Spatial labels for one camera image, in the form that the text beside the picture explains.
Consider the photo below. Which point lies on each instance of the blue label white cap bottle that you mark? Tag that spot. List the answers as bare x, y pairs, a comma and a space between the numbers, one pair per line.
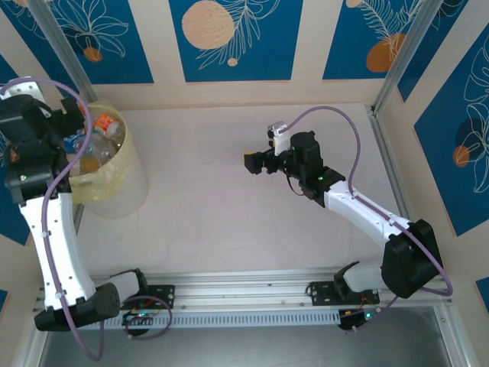
74, 144

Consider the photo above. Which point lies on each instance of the orange label brown cap bottle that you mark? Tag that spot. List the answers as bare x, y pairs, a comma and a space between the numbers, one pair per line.
104, 123

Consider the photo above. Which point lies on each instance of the translucent yellow plastic bin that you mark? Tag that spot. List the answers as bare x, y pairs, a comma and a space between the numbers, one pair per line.
122, 191

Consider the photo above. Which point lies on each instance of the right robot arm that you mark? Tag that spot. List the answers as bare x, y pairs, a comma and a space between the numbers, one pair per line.
363, 210

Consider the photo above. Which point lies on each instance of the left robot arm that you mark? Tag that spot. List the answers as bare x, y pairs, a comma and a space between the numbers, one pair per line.
53, 248

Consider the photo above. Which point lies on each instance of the control circuit board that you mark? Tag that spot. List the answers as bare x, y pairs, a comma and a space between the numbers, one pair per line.
359, 317
139, 316

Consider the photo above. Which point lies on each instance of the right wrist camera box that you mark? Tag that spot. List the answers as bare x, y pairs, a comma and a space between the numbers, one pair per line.
280, 141

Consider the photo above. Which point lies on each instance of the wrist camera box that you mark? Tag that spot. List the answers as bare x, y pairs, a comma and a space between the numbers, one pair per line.
280, 141
23, 88

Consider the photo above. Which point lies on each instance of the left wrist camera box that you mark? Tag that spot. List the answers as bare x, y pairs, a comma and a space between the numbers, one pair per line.
23, 88

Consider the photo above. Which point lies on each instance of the aluminium frame post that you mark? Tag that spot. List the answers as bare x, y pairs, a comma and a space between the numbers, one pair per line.
65, 49
405, 49

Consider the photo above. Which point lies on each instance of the aluminium side rail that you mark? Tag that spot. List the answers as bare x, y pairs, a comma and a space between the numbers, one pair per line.
382, 145

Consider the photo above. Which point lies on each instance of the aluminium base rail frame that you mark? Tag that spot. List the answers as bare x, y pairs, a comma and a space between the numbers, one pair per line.
244, 283

